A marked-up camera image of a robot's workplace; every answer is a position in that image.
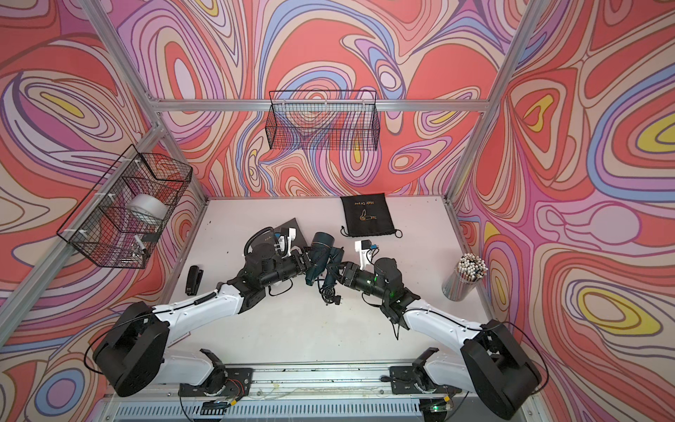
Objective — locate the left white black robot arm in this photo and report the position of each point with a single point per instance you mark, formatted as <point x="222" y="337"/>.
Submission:
<point x="136" y="352"/>

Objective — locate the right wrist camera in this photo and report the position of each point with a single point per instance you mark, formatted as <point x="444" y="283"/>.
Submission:
<point x="366" y="250"/>

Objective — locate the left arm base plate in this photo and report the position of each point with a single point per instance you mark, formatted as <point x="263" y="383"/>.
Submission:
<point x="234" y="382"/>

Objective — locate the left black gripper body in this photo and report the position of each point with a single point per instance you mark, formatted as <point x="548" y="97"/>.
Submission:
<point x="285" y="270"/>

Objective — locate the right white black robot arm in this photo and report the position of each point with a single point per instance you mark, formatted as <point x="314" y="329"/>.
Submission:
<point x="494" y="366"/>

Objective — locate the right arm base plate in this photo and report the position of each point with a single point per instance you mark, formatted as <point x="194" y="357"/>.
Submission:
<point x="409" y="380"/>

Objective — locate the left black wire basket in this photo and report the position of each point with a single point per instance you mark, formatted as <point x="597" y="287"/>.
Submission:
<point x="121" y="220"/>

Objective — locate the metal cup of pencils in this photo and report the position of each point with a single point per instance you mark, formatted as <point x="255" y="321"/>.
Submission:
<point x="468" y="272"/>

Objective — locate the black wire basket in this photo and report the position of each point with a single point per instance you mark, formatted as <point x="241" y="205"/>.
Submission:
<point x="121" y="220"/>
<point x="323" y="120"/>

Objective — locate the grey hair dryer pouch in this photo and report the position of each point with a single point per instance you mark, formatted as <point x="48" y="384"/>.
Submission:
<point x="266" y="236"/>

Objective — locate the back black wire basket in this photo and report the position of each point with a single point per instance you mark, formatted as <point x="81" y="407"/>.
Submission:
<point x="323" y="120"/>

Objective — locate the dark teal hair dryer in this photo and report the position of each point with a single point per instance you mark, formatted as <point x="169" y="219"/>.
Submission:
<point x="324" y="267"/>

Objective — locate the black hair dryer pouch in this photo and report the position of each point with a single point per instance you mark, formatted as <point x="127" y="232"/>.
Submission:
<point x="368" y="216"/>

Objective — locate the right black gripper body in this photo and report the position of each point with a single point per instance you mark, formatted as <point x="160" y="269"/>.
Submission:
<point x="364" y="280"/>

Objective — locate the silver tape roll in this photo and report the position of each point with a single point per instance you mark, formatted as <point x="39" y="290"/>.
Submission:
<point x="147" y="209"/>

